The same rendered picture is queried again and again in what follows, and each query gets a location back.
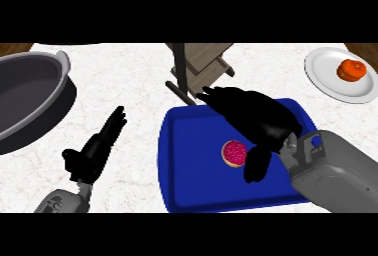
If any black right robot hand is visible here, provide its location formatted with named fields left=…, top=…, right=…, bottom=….
left=194, top=85, right=304, bottom=184

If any dark brown wooden object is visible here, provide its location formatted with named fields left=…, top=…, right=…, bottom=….
left=342, top=43, right=378, bottom=74

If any blue plastic tray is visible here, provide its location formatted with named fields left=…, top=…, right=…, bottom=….
left=156, top=97, right=326, bottom=214

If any white round plate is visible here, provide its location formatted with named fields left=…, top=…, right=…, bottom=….
left=302, top=46, right=378, bottom=105

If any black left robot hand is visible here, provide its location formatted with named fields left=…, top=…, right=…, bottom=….
left=60, top=105, right=128, bottom=185

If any orange fruit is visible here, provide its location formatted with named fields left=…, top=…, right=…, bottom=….
left=335, top=58, right=369, bottom=83

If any tiered wooden basket stand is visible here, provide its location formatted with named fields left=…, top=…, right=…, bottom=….
left=163, top=43, right=236, bottom=106

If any large grey pot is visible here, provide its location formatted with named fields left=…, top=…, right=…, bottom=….
left=0, top=50, right=78, bottom=156

